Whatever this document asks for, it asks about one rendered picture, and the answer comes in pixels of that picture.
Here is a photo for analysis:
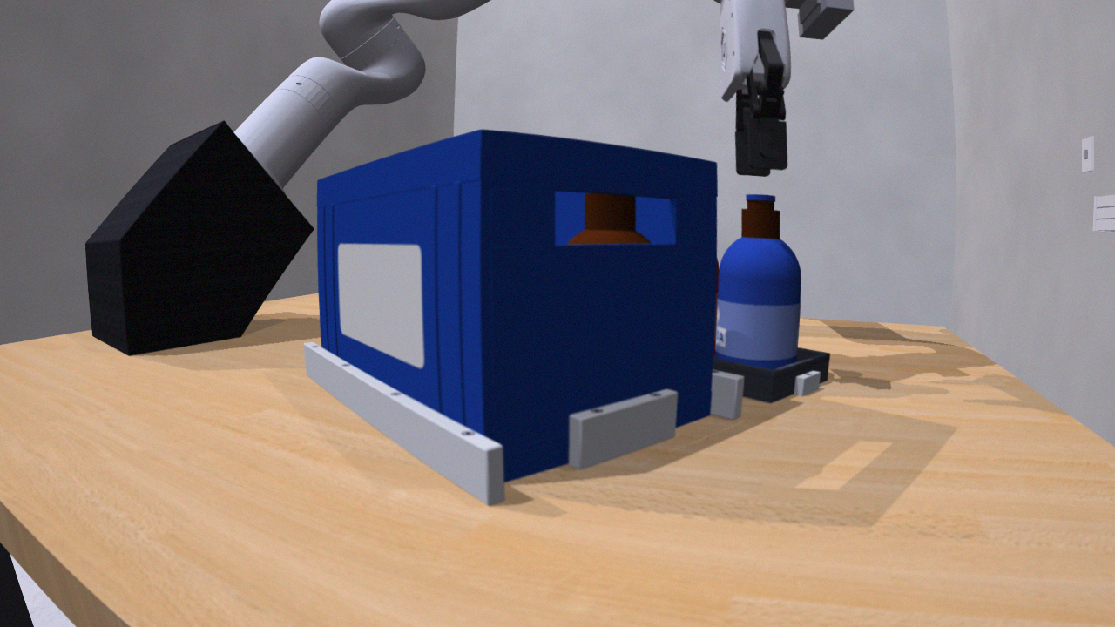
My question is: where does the blue bottle with dark brown neck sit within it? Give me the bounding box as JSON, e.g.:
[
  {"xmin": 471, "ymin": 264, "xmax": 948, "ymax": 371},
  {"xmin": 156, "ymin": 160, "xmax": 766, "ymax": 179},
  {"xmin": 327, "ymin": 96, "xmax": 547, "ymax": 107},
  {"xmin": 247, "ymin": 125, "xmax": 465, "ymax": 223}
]
[{"xmin": 715, "ymin": 194, "xmax": 801, "ymax": 369}]

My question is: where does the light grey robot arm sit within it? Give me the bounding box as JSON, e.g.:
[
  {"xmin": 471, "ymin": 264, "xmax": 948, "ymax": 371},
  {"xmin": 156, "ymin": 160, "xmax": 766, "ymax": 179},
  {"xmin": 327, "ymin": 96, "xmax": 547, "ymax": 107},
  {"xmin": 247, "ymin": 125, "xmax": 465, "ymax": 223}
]
[{"xmin": 235, "ymin": 0, "xmax": 855, "ymax": 193}]

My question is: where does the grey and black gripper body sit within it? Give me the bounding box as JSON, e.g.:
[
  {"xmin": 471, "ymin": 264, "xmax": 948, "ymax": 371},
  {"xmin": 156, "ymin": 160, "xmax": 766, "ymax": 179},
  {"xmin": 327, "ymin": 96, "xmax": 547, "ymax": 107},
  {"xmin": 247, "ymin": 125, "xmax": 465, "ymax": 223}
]
[{"xmin": 712, "ymin": 0, "xmax": 791, "ymax": 102}]

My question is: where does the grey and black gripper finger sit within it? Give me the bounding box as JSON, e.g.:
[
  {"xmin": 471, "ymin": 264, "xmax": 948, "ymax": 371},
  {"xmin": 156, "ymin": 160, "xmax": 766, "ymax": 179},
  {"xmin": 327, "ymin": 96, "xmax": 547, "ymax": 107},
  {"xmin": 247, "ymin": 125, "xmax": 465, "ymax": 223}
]
[
  {"xmin": 747, "ymin": 30, "xmax": 787, "ymax": 170},
  {"xmin": 735, "ymin": 89, "xmax": 770, "ymax": 177}
]

